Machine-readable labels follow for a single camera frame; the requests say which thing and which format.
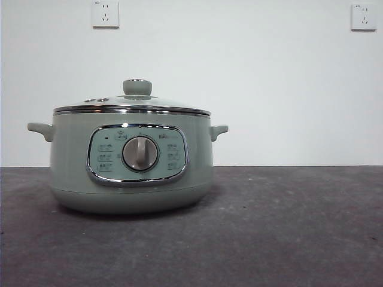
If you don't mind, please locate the white wall socket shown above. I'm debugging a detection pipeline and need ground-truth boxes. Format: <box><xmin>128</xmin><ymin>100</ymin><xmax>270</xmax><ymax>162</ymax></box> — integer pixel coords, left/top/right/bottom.
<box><xmin>92</xmin><ymin>0</ymin><xmax>120</xmax><ymax>30</ymax></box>
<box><xmin>350</xmin><ymin>3</ymin><xmax>378</xmax><ymax>32</ymax></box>

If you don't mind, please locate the green electric cooking pot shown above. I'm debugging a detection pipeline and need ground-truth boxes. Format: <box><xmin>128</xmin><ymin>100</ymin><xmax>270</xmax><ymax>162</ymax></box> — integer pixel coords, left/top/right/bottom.
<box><xmin>26</xmin><ymin>111</ymin><xmax>230</xmax><ymax>215</ymax></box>

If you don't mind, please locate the glass lid with green knob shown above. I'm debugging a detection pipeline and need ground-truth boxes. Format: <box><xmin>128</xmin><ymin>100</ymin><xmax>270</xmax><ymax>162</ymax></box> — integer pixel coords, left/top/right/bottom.
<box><xmin>53</xmin><ymin>78</ymin><xmax>212</xmax><ymax>117</ymax></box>

